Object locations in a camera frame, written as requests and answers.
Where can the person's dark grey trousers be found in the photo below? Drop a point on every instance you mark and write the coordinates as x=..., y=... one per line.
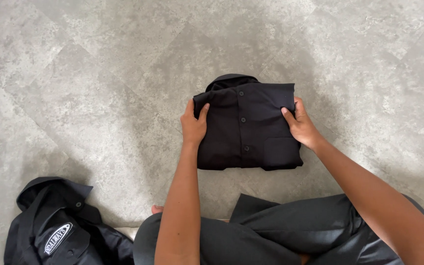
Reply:
x=278, y=235

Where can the crumpled black shirt with patch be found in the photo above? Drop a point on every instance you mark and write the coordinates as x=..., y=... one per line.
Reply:
x=61, y=228

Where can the person's right hand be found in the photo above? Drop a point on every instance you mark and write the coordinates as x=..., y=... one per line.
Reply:
x=302, y=128

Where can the person's left hand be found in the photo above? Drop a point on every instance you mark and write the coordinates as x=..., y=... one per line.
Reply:
x=193, y=127

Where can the black button shirt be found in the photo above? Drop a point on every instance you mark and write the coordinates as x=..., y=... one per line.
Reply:
x=247, y=125

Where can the person's bare foot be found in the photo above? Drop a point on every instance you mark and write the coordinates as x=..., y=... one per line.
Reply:
x=156, y=209

